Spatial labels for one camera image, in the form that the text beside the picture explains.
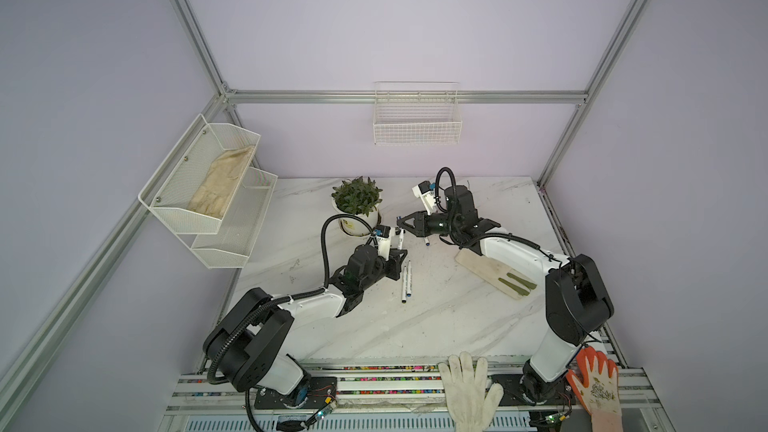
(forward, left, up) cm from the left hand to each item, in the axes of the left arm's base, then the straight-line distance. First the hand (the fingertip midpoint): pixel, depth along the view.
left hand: (404, 252), depth 85 cm
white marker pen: (+1, +1, +5) cm, 5 cm away
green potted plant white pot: (+17, +14, +5) cm, 23 cm away
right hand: (+5, +2, +8) cm, 9 cm away
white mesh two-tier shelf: (+5, +57, -3) cm, 57 cm away
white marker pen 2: (-3, -2, -12) cm, 13 cm away
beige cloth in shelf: (+11, +49, +17) cm, 53 cm away
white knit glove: (-36, -16, -13) cm, 42 cm away
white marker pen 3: (+11, -9, -11) cm, 18 cm away
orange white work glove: (-32, -48, -11) cm, 59 cm away
